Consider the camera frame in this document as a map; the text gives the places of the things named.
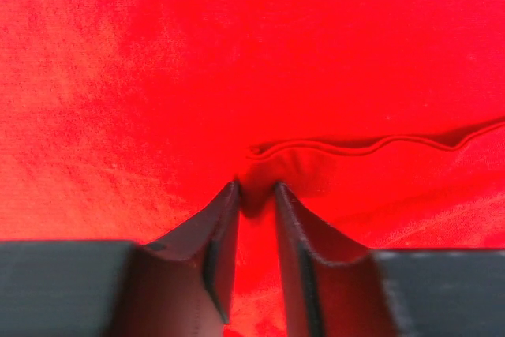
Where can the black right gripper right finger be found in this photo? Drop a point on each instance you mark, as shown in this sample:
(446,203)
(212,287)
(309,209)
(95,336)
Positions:
(327,278)

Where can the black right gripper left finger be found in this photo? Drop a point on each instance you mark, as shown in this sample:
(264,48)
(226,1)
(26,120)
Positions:
(186,277)

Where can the red t shirt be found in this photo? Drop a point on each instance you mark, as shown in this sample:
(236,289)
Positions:
(122,118)

